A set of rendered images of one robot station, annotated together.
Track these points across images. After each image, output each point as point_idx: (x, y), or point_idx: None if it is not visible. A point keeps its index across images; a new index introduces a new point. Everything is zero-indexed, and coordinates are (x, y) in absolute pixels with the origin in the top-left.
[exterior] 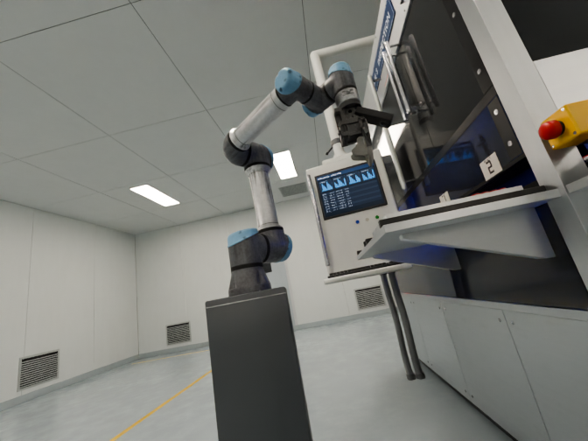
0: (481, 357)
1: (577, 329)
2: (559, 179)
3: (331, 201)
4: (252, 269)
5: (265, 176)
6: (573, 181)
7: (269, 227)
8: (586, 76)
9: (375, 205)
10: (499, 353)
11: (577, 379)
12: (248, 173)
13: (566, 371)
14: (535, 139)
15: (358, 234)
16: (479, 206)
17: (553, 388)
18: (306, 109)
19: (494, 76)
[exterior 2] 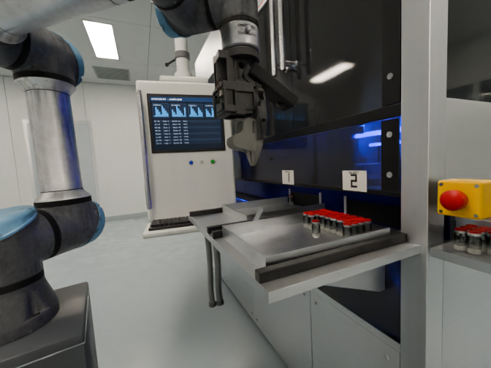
0: (275, 304)
1: (374, 342)
2: (427, 239)
3: (164, 132)
4: (16, 293)
5: (62, 103)
6: (433, 242)
7: (64, 200)
8: (467, 133)
9: (213, 148)
10: (293, 312)
11: (355, 366)
12: (23, 87)
13: (348, 357)
14: (421, 190)
15: (189, 177)
16: (365, 264)
17: (331, 358)
18: (162, 20)
19: (408, 96)
